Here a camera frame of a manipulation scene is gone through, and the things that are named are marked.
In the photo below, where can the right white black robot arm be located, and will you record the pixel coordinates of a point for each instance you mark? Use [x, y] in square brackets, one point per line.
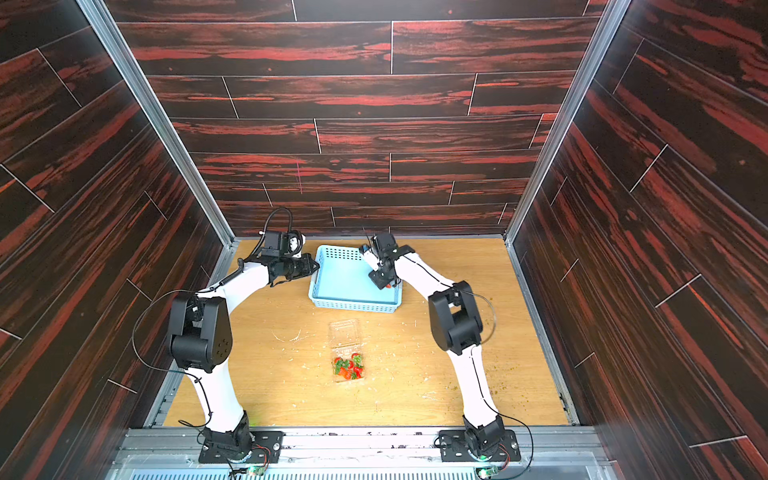
[456, 328]

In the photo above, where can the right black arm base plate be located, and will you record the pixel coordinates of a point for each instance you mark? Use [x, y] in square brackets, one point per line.
[458, 445]

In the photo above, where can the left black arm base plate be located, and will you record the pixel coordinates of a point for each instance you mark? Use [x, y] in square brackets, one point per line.
[258, 447]

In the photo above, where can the clear plastic clamshell container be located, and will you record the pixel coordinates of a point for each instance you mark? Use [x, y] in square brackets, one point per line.
[344, 340]

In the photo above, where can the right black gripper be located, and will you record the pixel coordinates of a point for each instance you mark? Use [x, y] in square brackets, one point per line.
[383, 274]

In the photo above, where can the aluminium front rail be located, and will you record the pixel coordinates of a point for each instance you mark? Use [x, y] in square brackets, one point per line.
[554, 452]

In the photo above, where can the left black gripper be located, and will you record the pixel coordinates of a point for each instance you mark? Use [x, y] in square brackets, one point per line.
[306, 260]

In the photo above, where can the light blue plastic basket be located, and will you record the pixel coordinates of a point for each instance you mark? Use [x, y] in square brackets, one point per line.
[342, 283]

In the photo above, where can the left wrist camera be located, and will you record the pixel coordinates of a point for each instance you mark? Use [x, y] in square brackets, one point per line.
[282, 244]

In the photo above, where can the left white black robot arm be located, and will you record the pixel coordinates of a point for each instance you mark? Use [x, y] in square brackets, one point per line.
[200, 341]

